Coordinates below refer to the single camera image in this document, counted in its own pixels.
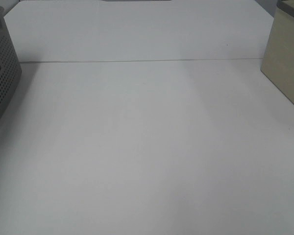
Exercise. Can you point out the grey perforated plastic basket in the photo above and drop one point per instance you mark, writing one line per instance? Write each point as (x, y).
(10, 68)

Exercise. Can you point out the beige storage box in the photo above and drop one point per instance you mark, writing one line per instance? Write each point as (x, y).
(278, 62)

